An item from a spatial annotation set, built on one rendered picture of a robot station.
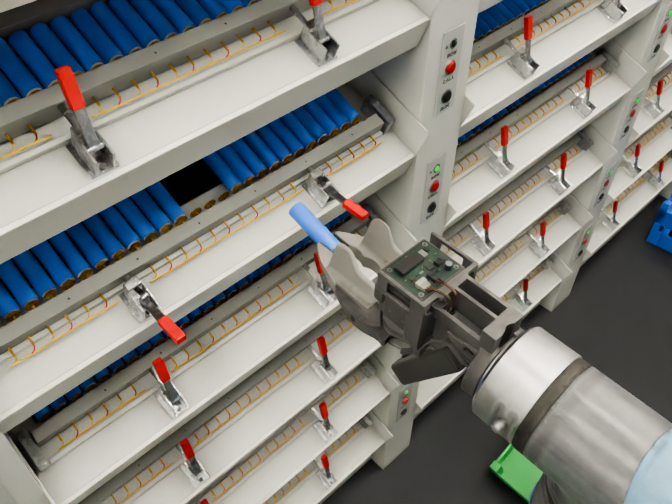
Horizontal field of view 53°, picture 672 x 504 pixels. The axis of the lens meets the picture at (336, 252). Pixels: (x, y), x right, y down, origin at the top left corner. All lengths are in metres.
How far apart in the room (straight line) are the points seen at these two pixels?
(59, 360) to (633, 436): 0.54
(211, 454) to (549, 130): 0.85
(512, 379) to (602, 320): 1.55
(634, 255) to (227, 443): 1.55
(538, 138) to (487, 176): 0.16
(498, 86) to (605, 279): 1.19
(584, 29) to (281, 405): 0.82
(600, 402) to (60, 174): 0.47
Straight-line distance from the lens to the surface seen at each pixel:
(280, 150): 0.87
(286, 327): 0.99
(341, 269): 0.63
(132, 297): 0.75
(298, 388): 1.16
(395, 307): 0.59
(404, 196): 1.02
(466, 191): 1.21
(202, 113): 0.68
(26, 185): 0.63
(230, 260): 0.81
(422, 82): 0.90
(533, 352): 0.55
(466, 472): 1.73
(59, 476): 0.92
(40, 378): 0.75
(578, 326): 2.05
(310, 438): 1.34
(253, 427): 1.13
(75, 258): 0.78
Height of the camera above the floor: 1.53
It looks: 46 degrees down
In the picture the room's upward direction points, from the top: straight up
